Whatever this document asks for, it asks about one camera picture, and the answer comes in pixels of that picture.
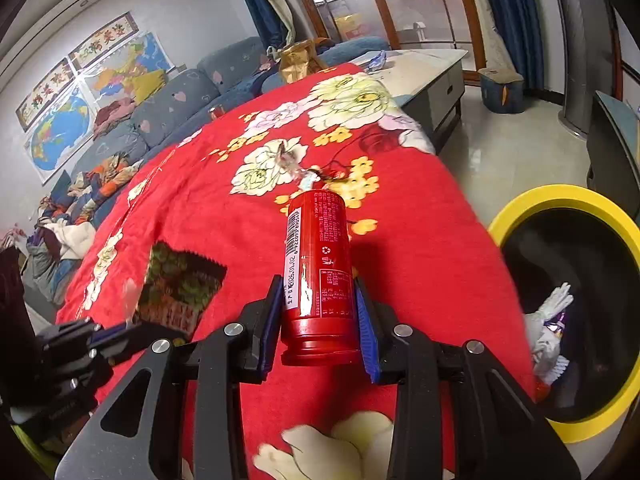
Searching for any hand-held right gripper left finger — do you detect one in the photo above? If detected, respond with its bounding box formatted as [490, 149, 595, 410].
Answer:
[55, 275, 285, 480]

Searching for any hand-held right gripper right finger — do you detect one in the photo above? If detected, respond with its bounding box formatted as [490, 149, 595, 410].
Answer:
[354, 276, 581, 480]

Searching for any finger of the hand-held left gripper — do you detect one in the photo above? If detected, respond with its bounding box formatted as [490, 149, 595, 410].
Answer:
[90, 322, 188, 361]

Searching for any green snack packet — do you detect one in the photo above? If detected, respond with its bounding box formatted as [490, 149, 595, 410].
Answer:
[122, 241, 228, 338]

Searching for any yellow-rimmed trash bin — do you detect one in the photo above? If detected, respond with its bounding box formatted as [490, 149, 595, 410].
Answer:
[487, 184, 640, 445]

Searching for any pile of clothes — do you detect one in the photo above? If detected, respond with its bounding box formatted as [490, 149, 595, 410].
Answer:
[20, 152, 141, 306]

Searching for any red floral blanket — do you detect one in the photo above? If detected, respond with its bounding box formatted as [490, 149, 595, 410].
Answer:
[55, 62, 538, 480]

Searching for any clear candy wrapper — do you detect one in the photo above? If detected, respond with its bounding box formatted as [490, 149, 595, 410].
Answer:
[274, 141, 321, 186]

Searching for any world map poster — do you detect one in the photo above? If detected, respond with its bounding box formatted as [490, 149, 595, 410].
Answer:
[25, 87, 101, 186]

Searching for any blue fabric sofa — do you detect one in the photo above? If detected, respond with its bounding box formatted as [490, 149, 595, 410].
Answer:
[20, 35, 391, 311]

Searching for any framed red calligraphy banner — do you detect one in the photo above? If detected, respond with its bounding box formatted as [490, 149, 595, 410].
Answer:
[67, 10, 138, 71]
[15, 57, 76, 133]

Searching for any country map poster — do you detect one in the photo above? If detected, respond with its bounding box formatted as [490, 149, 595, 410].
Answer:
[82, 32, 176, 106]

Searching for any gold foil bag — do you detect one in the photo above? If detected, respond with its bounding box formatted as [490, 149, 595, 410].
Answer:
[277, 39, 338, 85]

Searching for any grey coffee table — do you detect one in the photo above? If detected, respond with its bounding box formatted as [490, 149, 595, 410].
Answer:
[365, 47, 468, 153]

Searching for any blue round stool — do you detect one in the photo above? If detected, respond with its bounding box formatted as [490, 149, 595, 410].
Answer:
[477, 66, 527, 114]

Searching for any dark tv cabinet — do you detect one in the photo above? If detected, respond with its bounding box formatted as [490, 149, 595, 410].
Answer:
[585, 90, 640, 211]

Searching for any yellow cardboard box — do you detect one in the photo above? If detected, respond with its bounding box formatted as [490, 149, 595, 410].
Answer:
[334, 14, 368, 41]

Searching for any blue curtain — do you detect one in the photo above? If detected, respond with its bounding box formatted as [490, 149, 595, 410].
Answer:
[475, 0, 546, 91]
[227, 0, 291, 53]

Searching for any wooden glass sliding door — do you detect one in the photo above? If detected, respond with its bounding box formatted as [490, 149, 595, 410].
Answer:
[280, 0, 488, 68]

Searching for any grey tower air conditioner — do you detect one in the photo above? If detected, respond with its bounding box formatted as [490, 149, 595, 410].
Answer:
[547, 0, 618, 136]

